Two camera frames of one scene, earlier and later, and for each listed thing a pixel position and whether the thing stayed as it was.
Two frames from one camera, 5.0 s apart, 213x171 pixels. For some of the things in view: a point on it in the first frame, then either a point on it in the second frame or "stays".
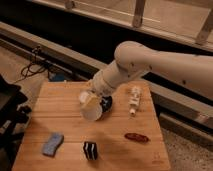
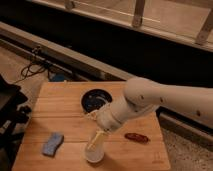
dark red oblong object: [137, 137] stays
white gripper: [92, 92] → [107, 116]
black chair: [13, 118] stays
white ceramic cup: [91, 106] → [96, 153]
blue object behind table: [57, 77] stays
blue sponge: [55, 140] stays
